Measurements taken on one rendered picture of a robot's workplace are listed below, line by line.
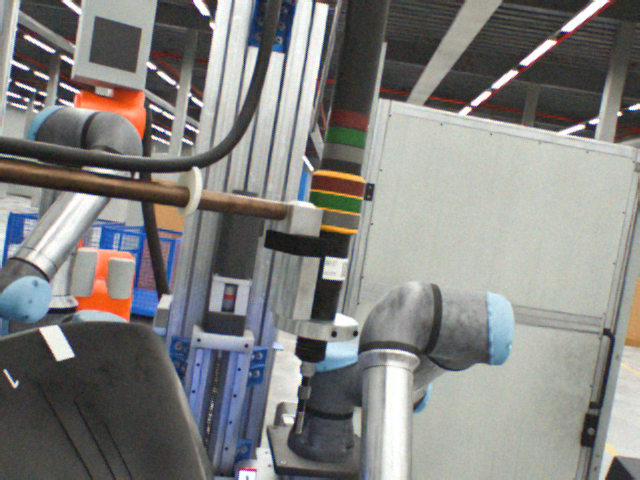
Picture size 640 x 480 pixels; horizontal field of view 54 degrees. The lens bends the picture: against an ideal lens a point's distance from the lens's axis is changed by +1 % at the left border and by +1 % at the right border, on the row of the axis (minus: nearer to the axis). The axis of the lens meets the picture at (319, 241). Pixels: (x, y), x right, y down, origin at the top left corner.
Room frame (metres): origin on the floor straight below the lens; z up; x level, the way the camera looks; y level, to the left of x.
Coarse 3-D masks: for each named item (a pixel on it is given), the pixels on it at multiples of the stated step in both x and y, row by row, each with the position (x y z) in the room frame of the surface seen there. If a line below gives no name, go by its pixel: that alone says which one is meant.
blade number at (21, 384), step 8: (0, 368) 0.45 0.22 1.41; (8, 368) 0.46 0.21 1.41; (16, 368) 0.46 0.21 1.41; (0, 376) 0.45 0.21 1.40; (8, 376) 0.45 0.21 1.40; (16, 376) 0.46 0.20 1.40; (24, 376) 0.46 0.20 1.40; (0, 384) 0.45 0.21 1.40; (8, 384) 0.45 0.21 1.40; (16, 384) 0.45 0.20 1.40; (24, 384) 0.46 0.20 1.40; (8, 392) 0.45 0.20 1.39; (16, 392) 0.45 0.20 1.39
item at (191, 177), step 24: (264, 24) 0.44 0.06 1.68; (264, 48) 0.43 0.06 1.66; (264, 72) 0.44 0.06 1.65; (240, 120) 0.43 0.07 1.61; (0, 144) 0.33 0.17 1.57; (24, 144) 0.33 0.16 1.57; (48, 144) 0.35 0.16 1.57; (120, 168) 0.37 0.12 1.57; (144, 168) 0.38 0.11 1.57; (168, 168) 0.39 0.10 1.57; (192, 168) 0.40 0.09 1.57; (192, 192) 0.40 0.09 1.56
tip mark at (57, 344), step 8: (40, 328) 0.50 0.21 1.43; (48, 328) 0.51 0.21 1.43; (56, 328) 0.51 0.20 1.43; (48, 336) 0.50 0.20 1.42; (56, 336) 0.50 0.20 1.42; (56, 344) 0.50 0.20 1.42; (64, 344) 0.50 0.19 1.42; (56, 352) 0.49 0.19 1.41; (64, 352) 0.50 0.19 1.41; (72, 352) 0.50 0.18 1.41
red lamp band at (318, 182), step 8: (312, 176) 0.50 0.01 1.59; (320, 176) 0.49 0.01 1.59; (328, 176) 0.48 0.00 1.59; (312, 184) 0.49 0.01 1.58; (320, 184) 0.49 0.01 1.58; (328, 184) 0.48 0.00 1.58; (336, 184) 0.48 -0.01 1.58; (344, 184) 0.48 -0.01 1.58; (352, 184) 0.48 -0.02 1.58; (360, 184) 0.49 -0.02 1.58; (336, 192) 0.48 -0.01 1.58; (344, 192) 0.48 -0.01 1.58; (352, 192) 0.48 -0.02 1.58; (360, 192) 0.49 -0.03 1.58
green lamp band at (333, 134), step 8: (328, 128) 0.49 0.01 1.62; (336, 128) 0.49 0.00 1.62; (344, 128) 0.49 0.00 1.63; (328, 136) 0.49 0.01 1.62; (336, 136) 0.49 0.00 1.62; (344, 136) 0.49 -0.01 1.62; (352, 136) 0.49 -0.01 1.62; (360, 136) 0.49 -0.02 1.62; (352, 144) 0.49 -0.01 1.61; (360, 144) 0.49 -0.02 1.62
